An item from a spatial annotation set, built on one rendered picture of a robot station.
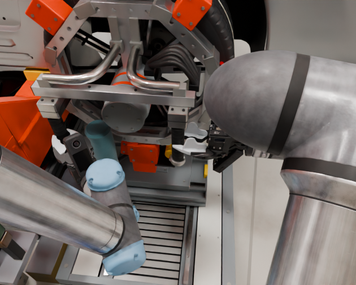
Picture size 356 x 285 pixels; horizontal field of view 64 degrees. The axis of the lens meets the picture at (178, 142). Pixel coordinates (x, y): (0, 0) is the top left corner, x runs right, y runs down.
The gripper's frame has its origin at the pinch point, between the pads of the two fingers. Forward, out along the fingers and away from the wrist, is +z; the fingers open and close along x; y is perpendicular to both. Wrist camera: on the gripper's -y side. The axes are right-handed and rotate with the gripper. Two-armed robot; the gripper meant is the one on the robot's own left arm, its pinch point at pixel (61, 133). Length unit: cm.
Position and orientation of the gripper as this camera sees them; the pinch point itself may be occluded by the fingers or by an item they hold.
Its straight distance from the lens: 89.0
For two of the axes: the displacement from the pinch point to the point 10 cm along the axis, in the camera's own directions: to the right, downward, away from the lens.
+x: 7.8, -4.6, 4.3
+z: -6.3, -5.8, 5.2
